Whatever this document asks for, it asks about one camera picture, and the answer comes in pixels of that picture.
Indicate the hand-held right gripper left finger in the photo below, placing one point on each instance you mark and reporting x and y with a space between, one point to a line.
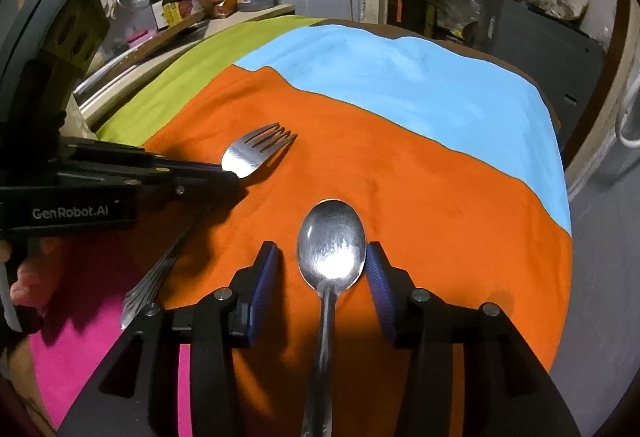
265 292

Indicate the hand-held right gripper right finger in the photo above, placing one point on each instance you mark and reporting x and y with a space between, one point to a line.
380 287

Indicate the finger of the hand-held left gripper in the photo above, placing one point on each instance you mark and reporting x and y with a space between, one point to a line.
150 159
200 189

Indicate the metal fork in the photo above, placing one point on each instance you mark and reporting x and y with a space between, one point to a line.
250 157

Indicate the metal spoon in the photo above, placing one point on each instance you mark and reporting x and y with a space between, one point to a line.
330 247

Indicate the person's left hand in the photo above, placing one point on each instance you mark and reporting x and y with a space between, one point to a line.
30 287

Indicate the pink plastic item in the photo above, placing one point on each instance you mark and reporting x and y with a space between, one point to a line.
140 39

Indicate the wooden counter board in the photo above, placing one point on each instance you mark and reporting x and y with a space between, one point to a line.
150 52

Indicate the multicolour striped cloth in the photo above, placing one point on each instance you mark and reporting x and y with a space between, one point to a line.
400 167

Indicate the grey cabinet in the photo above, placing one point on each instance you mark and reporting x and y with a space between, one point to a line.
540 57

